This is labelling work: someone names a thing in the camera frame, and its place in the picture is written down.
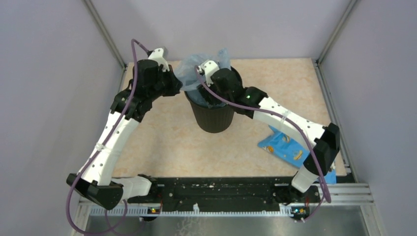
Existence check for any black plastic trash bin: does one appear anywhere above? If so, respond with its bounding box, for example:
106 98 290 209
184 66 243 134

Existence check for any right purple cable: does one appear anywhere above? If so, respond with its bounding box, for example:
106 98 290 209
195 65 332 224

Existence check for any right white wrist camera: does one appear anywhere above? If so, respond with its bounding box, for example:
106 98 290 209
197 60 220 87

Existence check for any translucent blue trash bag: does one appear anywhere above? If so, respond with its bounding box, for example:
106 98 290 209
174 48 231 91

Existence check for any purple cable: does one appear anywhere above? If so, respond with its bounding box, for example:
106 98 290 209
195 65 332 224
66 39 154 236

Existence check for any white cable duct rail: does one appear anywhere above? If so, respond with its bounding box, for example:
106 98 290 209
89 204 309 218

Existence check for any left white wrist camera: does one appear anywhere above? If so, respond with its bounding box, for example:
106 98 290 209
147 47 170 72

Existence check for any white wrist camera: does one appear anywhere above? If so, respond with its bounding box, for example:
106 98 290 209
197 60 220 87
147 47 170 72

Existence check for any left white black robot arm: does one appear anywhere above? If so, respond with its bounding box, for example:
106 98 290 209
66 59 182 210

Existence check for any blue patterned cloth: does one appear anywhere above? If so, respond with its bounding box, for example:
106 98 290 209
257 126 336 184

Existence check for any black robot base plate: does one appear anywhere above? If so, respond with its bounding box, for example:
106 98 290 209
128 177 320 212

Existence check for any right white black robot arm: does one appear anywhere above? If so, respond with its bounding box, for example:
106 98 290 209
194 66 340 203

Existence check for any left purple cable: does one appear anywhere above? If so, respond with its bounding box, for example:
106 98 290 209
66 39 154 236

